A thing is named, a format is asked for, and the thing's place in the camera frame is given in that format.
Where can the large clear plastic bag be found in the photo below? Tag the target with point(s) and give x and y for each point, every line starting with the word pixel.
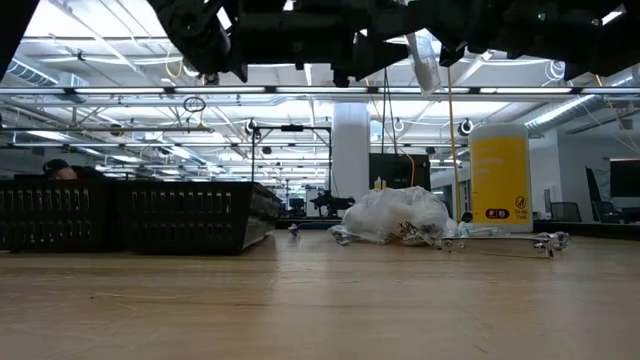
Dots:
pixel 395 212

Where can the silver ventilation duct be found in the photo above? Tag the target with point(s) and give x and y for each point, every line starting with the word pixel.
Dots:
pixel 555 117

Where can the black mesh chair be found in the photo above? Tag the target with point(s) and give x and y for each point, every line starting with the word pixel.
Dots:
pixel 565 212

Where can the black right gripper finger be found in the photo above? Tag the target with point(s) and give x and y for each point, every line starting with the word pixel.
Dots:
pixel 452 55

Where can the black slotted plastic basket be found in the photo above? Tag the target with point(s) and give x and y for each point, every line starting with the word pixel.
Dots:
pixel 190 220
pixel 50 215

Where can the ceiling light bar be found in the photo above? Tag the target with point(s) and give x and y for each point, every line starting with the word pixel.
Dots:
pixel 270 90

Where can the clear packet with white item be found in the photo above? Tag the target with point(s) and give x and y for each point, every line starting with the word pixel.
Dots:
pixel 425 65

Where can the black cabinet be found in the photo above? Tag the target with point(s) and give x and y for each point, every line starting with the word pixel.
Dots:
pixel 400 170

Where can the grey metal pipe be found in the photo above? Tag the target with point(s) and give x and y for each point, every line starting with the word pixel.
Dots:
pixel 150 130

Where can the black frame stand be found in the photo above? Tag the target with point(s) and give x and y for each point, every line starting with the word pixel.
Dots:
pixel 291 128

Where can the black background robot arm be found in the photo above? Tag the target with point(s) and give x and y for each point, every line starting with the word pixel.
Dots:
pixel 330 202

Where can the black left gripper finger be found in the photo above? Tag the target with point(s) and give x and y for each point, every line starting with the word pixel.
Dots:
pixel 375 55

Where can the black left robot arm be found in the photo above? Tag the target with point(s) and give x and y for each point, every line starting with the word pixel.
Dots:
pixel 195 30

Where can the yellow bottle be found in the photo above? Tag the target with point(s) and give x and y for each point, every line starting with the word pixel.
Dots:
pixel 377 186
pixel 384 187

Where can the white column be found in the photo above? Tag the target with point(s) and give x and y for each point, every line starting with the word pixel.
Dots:
pixel 350 150

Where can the yellow and white wipes canister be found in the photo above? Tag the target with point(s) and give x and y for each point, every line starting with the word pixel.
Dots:
pixel 500 175

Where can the clear packet with teal item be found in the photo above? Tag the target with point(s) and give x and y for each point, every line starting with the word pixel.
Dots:
pixel 480 231

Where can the black computer monitor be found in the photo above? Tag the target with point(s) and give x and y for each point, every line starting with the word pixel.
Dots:
pixel 625 177

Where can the person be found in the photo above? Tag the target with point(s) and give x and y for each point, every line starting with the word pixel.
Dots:
pixel 62 172

